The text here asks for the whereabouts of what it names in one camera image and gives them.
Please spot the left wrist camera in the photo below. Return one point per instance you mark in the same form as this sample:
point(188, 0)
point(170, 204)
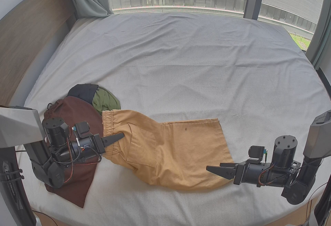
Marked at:
point(82, 128)

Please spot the green garment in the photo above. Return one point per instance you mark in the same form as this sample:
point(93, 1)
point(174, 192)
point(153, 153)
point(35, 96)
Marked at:
point(106, 100)

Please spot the brown garment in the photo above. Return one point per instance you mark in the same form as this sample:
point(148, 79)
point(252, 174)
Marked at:
point(77, 186)

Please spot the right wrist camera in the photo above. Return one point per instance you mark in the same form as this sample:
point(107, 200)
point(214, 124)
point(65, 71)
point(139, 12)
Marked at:
point(256, 151)

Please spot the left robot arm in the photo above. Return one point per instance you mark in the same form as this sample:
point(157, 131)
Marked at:
point(38, 157)

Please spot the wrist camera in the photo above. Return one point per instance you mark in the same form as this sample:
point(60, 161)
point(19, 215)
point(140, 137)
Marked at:
point(256, 151)
point(82, 128)

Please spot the tan shorts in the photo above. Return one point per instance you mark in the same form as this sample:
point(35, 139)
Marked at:
point(181, 157)

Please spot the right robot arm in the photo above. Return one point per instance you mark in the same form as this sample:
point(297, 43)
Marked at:
point(300, 183)

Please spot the black garment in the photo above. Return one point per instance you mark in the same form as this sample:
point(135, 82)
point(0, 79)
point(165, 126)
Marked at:
point(81, 91)

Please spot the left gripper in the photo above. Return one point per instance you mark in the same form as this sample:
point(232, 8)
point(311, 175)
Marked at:
point(90, 146)

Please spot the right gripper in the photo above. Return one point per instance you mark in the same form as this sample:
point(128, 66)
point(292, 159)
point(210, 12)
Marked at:
point(248, 173)

